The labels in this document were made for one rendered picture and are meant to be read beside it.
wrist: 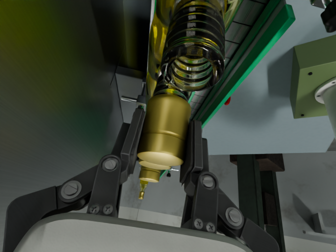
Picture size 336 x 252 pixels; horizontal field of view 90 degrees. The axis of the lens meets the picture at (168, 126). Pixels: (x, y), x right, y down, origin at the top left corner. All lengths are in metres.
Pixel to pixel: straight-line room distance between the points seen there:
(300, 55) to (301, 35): 0.05
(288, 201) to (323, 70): 3.02
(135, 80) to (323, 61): 0.48
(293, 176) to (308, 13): 3.15
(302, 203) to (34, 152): 3.45
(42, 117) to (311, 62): 0.57
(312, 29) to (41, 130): 0.60
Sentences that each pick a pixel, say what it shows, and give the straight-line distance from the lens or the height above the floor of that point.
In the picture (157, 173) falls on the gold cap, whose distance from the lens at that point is 0.28.
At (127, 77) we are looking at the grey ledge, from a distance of 0.52.
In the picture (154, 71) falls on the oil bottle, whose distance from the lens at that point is 0.16.
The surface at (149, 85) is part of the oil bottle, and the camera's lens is 0.19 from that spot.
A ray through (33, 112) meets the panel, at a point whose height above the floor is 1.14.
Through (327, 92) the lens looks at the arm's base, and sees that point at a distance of 0.63.
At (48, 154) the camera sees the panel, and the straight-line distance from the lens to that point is 0.23.
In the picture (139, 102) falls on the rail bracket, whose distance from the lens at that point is 0.44.
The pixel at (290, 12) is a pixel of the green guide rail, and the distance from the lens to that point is 0.30.
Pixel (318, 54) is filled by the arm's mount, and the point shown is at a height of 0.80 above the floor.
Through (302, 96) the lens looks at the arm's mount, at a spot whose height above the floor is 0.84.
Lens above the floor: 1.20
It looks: 26 degrees down
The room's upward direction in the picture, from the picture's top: 171 degrees counter-clockwise
